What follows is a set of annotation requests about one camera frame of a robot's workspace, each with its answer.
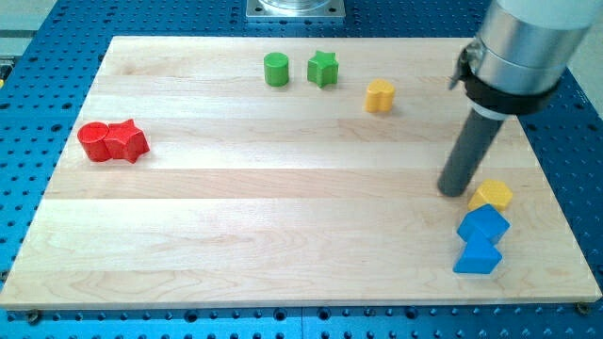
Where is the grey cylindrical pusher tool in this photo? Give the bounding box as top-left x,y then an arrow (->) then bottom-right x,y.
437,104 -> 505,197

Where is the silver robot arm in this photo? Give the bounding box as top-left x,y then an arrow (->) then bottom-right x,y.
437,0 -> 602,197

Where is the yellow hexagon block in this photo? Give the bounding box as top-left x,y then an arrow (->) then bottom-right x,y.
467,179 -> 513,212

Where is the blue cube block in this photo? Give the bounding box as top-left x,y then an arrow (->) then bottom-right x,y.
457,204 -> 511,245

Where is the yellow heart block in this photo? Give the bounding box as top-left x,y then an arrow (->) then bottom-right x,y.
365,78 -> 396,113

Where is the blue triangle block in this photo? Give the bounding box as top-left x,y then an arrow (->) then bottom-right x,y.
453,232 -> 503,274

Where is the green star block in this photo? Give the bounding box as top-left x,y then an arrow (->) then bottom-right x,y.
306,51 -> 339,89

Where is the green cylinder block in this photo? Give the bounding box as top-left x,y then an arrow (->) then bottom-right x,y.
263,52 -> 289,87

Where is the wooden board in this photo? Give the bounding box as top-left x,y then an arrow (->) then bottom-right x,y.
1,36 -> 601,310

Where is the red star block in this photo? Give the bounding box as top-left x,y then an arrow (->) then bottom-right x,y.
104,119 -> 150,163

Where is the red cylinder block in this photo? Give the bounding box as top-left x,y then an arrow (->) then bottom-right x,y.
77,121 -> 111,162

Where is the black cable clamp band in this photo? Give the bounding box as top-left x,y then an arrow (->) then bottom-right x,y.
448,40 -> 561,115

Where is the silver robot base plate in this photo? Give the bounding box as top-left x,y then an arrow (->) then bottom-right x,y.
246,0 -> 346,20

